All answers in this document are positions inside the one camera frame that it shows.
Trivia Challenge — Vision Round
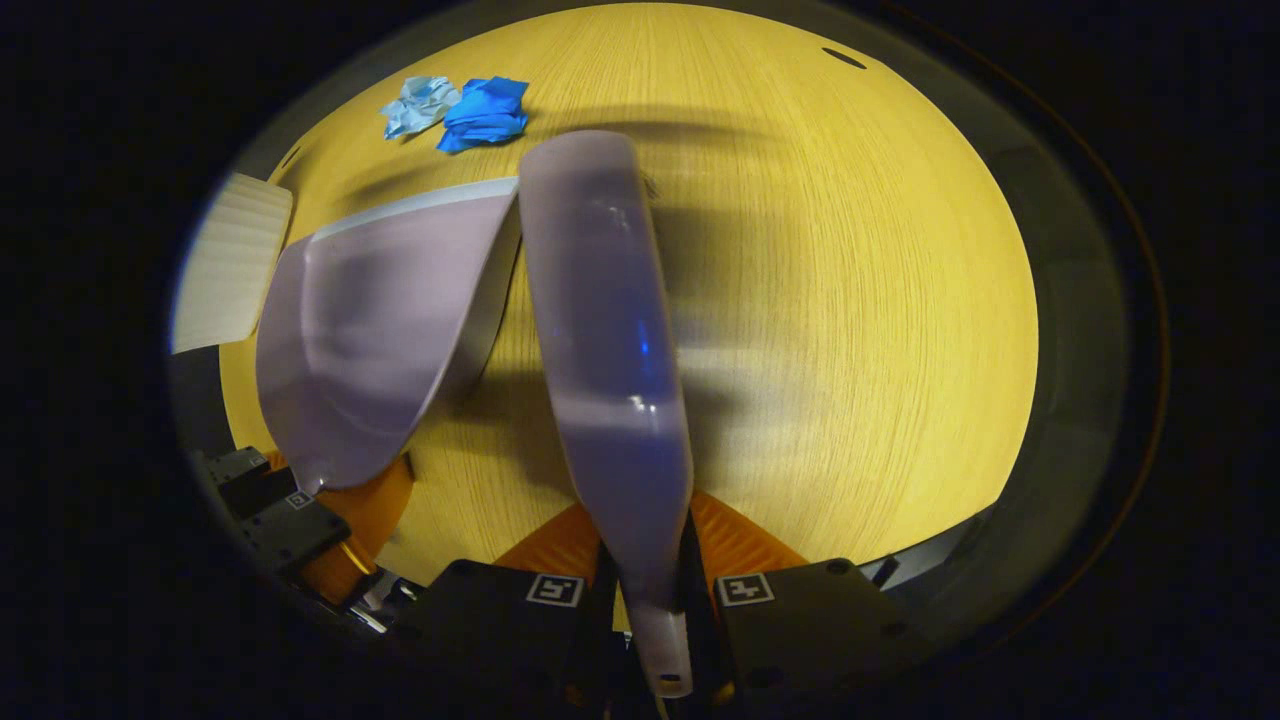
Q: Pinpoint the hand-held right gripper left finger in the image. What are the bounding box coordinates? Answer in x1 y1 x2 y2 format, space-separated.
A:
395 500 631 706

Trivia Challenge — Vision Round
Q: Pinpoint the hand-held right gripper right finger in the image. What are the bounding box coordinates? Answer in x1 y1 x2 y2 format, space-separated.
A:
685 490 931 706

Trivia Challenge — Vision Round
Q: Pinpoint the pink dustpan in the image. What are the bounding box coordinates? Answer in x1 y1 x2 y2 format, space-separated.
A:
255 178 523 496

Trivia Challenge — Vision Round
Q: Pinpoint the white garbage bin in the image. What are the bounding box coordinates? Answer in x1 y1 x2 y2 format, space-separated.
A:
170 172 294 356

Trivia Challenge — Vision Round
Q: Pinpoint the small pink broom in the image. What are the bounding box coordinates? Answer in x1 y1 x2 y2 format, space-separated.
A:
518 130 696 698

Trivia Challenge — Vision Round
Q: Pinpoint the light blue paper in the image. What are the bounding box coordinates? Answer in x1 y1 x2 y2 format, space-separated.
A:
380 75 462 140

